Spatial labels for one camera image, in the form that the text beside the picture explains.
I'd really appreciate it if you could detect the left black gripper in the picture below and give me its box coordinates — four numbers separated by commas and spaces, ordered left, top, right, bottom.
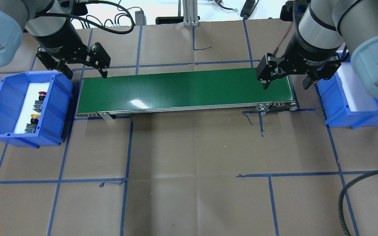
36, 22, 111, 80

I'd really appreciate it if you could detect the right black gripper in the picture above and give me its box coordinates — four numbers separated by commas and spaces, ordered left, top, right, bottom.
256, 33, 342, 90

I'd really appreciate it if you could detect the red push button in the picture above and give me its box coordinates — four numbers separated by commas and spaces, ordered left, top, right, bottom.
33, 91, 47, 113

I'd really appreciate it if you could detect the yellow push button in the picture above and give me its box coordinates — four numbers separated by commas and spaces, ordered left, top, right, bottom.
24, 114, 40, 133

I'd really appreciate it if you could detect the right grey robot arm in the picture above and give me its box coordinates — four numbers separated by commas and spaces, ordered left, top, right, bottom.
256, 0, 378, 99

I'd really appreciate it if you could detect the right blue plastic bin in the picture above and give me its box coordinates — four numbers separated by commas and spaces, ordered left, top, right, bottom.
316, 58, 378, 129

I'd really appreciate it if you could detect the blue plastic bin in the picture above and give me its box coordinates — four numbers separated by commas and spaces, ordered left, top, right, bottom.
0, 71, 73, 149
316, 58, 378, 129

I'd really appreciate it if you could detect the white foam pad left bin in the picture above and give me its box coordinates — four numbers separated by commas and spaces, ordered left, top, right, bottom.
14, 82, 50, 133

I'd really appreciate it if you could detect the white foam pad bin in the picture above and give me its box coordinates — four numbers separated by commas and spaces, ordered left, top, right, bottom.
337, 62, 378, 112
14, 82, 50, 133

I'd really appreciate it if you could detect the green conveyor belt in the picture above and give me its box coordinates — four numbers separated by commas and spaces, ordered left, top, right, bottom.
76, 68, 299, 119

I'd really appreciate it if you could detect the white foam pad right bin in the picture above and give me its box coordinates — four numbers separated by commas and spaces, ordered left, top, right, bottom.
337, 62, 378, 112

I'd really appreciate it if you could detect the black power adapter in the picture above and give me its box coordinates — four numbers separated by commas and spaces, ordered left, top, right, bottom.
135, 10, 147, 26

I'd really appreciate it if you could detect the left blue plastic bin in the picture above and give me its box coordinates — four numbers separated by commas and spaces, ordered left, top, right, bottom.
0, 71, 73, 149

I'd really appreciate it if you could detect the aluminium profile post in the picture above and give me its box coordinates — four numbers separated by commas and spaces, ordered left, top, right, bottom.
182, 0, 199, 27

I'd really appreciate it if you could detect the black braided cable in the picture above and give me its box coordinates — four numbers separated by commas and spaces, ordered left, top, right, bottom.
338, 166, 378, 236

